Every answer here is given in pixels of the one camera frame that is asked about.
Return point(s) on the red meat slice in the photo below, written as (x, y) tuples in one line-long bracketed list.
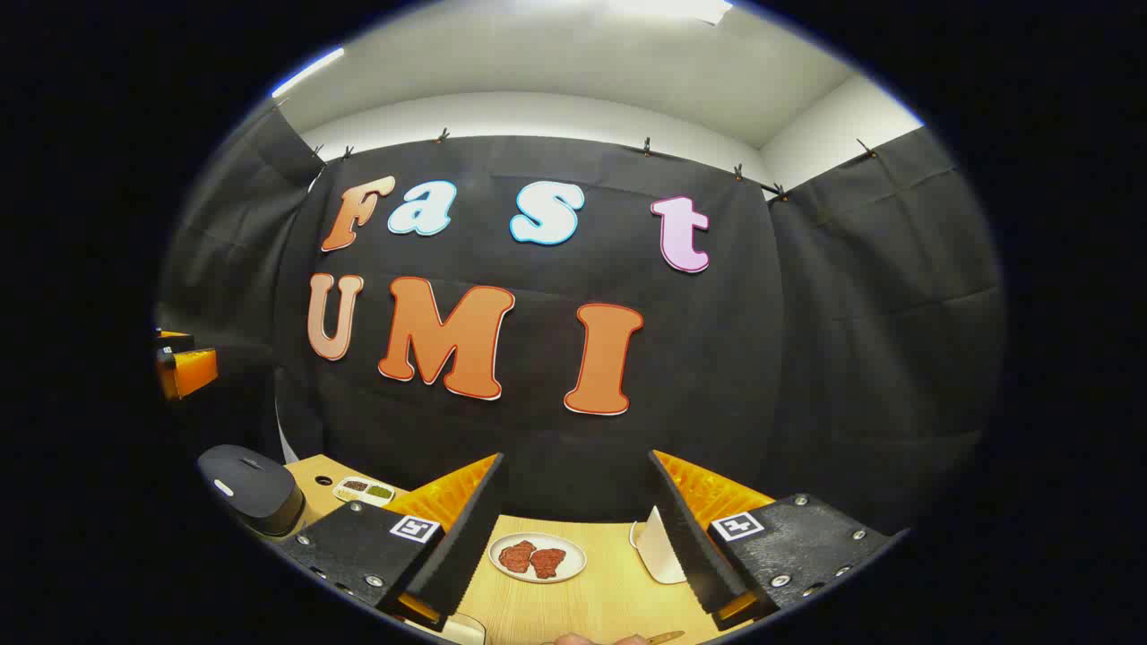
[(547, 563), (517, 556)]

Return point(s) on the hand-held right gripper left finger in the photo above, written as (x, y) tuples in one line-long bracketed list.
[(461, 546)]

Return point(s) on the white divided sauce dish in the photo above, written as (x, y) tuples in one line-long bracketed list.
[(363, 490)]

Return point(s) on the white toaster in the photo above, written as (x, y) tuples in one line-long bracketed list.
[(659, 551)]

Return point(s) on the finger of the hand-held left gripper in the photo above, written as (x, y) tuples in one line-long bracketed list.
[(193, 372), (175, 340)]

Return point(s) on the wooden spoon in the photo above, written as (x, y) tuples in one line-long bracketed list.
[(666, 637)]

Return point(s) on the white round plate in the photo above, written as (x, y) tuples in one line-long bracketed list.
[(573, 563)]

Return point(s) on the black rice cooker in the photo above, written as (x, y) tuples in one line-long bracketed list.
[(255, 488)]

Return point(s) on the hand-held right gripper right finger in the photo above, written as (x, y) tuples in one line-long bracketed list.
[(694, 546)]

